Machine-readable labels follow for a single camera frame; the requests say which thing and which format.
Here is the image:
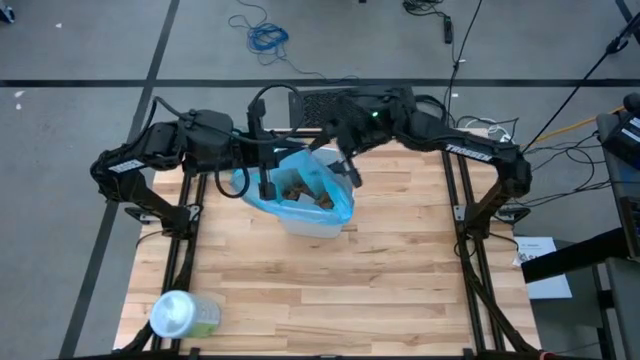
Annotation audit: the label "black coiled cable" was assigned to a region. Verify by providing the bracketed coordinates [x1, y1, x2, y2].
[417, 93, 451, 126]

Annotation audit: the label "black beam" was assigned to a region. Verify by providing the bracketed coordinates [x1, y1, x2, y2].
[521, 227, 640, 285]

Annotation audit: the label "white printed paper sheet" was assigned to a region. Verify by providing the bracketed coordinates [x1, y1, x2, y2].
[512, 236, 574, 300]

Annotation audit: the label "long black floor cable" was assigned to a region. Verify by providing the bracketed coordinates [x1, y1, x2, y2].
[446, 0, 485, 115]

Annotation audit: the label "black perforated floor panel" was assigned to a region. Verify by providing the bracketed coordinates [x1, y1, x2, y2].
[288, 85, 351, 129]

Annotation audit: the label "grey cart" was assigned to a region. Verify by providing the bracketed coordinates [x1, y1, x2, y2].
[594, 112, 640, 360]

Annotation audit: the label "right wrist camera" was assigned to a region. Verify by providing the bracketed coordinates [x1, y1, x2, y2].
[343, 158, 363, 189]

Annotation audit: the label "black stand pole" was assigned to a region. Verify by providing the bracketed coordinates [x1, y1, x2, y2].
[522, 12, 640, 151]

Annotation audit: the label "black device with labels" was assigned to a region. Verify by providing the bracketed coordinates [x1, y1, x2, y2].
[601, 92, 640, 171]

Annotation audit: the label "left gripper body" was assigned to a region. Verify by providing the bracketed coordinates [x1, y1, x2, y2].
[232, 142, 281, 171]

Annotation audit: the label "wipes canister with green label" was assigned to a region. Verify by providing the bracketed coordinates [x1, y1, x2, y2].
[149, 289, 222, 340]

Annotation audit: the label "tangled black cables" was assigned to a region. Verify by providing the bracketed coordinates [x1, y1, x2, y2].
[519, 130, 614, 209]

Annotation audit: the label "white cable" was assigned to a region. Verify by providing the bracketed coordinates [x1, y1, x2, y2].
[457, 116, 504, 136]

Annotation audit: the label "black cable bundle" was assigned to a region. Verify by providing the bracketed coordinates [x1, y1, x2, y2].
[402, 0, 447, 17]

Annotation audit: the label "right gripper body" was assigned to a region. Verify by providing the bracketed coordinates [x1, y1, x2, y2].
[332, 92, 404, 151]

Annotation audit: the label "light blue trash bag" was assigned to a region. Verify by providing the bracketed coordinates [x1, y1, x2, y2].
[230, 147, 356, 227]

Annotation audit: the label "black aluminium table frame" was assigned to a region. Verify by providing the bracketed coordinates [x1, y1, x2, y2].
[114, 128, 542, 360]

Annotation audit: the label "yellow cable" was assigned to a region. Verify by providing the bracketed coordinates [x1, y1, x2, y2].
[514, 105, 626, 151]

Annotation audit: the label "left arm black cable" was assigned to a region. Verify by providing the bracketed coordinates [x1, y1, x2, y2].
[149, 83, 305, 200]

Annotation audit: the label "blue coiled cable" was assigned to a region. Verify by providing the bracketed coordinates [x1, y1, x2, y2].
[228, 0, 384, 87]

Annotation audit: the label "white plastic trash bin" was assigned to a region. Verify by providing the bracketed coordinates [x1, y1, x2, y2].
[284, 212, 346, 240]

